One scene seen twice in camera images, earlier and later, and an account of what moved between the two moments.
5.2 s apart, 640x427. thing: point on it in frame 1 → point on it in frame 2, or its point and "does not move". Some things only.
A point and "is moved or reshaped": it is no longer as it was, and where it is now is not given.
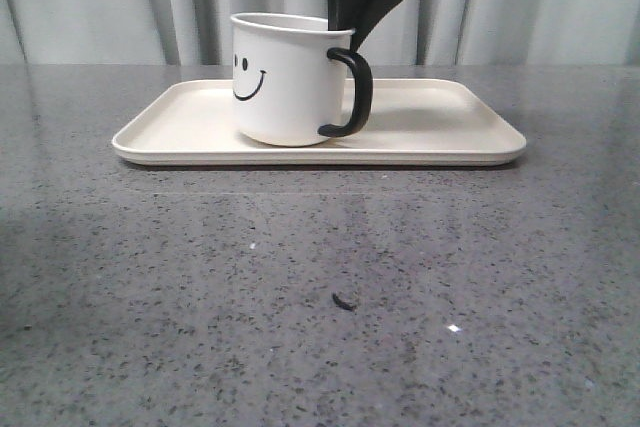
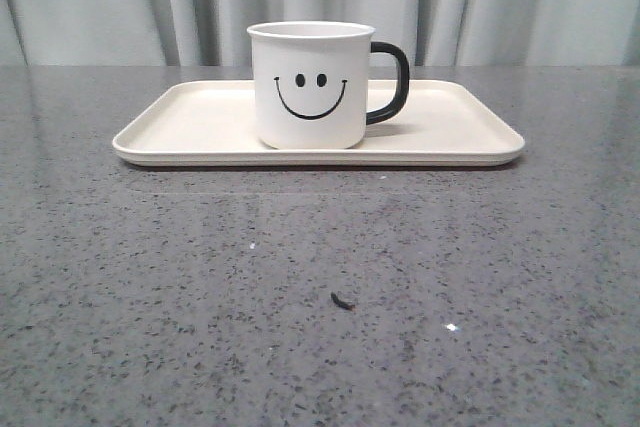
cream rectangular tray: (411, 122) does not move
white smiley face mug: (295, 82) is moved or reshaped
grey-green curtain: (174, 6) does not move
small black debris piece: (341, 304) does not move
